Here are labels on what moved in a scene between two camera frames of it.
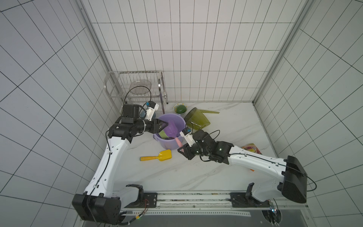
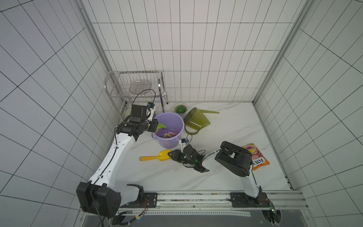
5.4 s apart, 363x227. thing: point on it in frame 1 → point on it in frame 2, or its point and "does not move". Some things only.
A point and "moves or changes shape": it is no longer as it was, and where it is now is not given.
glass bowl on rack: [140, 87] does not move
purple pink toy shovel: [171, 130] moves or changes shape
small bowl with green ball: [180, 108] does not move
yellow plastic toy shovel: [162, 155] does not move
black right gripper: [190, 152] → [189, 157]
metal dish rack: [135, 88] does not move
